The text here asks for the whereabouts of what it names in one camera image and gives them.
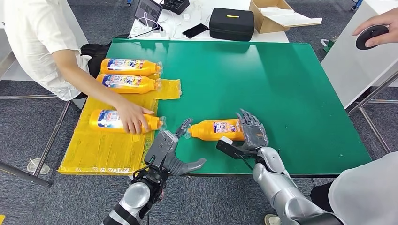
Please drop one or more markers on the person's hand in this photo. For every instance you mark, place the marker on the person's hand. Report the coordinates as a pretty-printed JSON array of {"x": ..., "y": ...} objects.
[
  {"x": 385, "y": 18},
  {"x": 132, "y": 118}
]

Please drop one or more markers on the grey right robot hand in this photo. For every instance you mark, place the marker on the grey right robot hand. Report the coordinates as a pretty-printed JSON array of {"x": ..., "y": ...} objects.
[{"x": 255, "y": 133}]

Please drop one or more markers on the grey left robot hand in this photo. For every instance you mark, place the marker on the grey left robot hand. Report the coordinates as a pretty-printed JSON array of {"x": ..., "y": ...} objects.
[{"x": 180, "y": 167}]

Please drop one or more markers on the orange detergent bottle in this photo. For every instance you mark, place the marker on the orange detergent bottle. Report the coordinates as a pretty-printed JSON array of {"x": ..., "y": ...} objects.
[
  {"x": 147, "y": 86},
  {"x": 105, "y": 121},
  {"x": 202, "y": 130},
  {"x": 148, "y": 69}
]

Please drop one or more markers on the handheld teleoperation controller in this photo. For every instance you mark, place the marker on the handheld teleoperation controller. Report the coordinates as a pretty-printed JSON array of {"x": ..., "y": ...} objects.
[{"x": 362, "y": 42}]

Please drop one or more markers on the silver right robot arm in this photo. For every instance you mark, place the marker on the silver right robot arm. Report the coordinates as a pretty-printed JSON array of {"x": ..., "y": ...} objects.
[{"x": 280, "y": 189}]

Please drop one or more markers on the person's forearm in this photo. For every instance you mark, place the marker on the person's forearm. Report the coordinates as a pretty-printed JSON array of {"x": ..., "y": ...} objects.
[{"x": 96, "y": 88}]

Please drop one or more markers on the yellow taped cardboard mat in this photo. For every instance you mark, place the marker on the yellow taped cardboard mat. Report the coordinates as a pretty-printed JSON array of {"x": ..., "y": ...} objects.
[{"x": 102, "y": 152}]

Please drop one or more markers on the green topped table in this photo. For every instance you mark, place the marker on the green topped table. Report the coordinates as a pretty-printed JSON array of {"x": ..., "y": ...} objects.
[{"x": 295, "y": 93}]

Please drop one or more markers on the green bag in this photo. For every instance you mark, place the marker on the green bag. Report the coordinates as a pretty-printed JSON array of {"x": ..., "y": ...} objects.
[{"x": 328, "y": 46}]

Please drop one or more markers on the white power strip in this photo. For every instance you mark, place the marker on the white power strip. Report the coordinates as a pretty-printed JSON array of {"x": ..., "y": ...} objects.
[{"x": 146, "y": 32}]

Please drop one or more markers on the white sheet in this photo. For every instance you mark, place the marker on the white sheet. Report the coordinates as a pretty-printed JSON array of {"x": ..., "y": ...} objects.
[{"x": 296, "y": 20}]

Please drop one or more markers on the white table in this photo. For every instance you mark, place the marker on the white table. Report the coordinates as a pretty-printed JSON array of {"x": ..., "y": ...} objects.
[{"x": 273, "y": 38}]

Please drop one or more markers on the clear plastic lid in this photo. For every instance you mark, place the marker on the clear plastic lid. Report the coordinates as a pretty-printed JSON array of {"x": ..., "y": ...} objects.
[{"x": 37, "y": 167}]

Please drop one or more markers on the black smartphone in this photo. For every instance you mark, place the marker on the black smartphone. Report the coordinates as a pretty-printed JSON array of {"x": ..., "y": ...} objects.
[{"x": 195, "y": 30}]

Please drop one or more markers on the black zip case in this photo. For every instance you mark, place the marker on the black zip case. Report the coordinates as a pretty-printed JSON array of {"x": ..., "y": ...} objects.
[{"x": 232, "y": 26}]

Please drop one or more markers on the tablet with dark screen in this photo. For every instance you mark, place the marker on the tablet with dark screen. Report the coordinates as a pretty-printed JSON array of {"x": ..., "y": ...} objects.
[{"x": 148, "y": 9}]

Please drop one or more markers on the open cardboard box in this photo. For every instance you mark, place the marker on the open cardboard box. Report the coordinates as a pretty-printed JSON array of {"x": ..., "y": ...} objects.
[{"x": 265, "y": 21}]

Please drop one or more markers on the white earbuds case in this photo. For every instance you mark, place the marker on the white earbuds case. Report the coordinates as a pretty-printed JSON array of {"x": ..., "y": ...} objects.
[{"x": 186, "y": 16}]

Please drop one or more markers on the black charger box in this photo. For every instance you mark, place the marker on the black charger box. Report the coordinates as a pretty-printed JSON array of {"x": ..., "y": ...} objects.
[{"x": 176, "y": 5}]

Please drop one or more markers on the person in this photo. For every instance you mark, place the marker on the person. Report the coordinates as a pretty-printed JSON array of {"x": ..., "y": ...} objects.
[
  {"x": 363, "y": 192},
  {"x": 37, "y": 37}
]

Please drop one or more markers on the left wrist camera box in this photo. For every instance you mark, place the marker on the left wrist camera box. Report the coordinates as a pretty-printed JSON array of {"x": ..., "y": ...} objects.
[{"x": 160, "y": 149}]

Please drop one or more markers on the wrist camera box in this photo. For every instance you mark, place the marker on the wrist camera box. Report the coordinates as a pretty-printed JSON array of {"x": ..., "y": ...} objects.
[
  {"x": 230, "y": 149},
  {"x": 160, "y": 149}
]

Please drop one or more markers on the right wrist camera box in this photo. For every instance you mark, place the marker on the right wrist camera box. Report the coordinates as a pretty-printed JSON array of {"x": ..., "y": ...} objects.
[{"x": 230, "y": 149}]

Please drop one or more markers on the metal frame legs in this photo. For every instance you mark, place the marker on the metal frame legs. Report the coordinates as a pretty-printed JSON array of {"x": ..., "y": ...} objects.
[
  {"x": 373, "y": 93},
  {"x": 51, "y": 136}
]

